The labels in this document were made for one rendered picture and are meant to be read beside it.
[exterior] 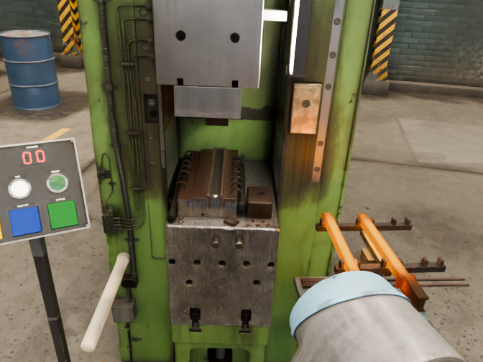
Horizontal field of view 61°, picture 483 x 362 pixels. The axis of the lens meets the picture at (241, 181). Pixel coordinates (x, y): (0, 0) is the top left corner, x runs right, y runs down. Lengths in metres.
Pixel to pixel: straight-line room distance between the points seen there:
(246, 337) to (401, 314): 1.33
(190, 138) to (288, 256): 0.65
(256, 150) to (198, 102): 0.63
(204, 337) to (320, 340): 1.32
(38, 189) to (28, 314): 1.32
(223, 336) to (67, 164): 0.87
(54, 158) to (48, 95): 4.49
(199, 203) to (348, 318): 1.05
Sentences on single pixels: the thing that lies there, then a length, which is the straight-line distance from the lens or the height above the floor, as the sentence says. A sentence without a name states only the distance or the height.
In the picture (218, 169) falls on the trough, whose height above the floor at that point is 0.99.
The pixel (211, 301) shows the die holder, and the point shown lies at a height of 0.59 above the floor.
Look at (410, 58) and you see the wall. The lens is 7.28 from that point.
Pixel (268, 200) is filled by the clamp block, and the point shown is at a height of 0.98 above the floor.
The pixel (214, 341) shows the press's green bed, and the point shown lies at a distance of 1.73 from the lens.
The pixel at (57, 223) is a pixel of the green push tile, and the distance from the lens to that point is 1.33.
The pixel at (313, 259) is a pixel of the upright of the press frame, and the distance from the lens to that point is 1.74.
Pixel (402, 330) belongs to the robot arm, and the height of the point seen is 1.41.
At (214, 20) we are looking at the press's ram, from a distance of 1.21.
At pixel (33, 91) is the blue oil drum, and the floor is 0.24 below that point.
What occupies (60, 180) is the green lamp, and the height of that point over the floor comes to 1.10.
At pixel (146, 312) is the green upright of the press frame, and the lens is 1.93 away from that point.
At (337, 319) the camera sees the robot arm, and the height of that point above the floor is 1.39.
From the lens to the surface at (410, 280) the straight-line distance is 1.16.
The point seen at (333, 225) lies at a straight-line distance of 1.32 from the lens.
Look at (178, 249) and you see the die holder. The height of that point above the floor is 0.82.
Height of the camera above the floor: 1.67
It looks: 27 degrees down
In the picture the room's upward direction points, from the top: 3 degrees clockwise
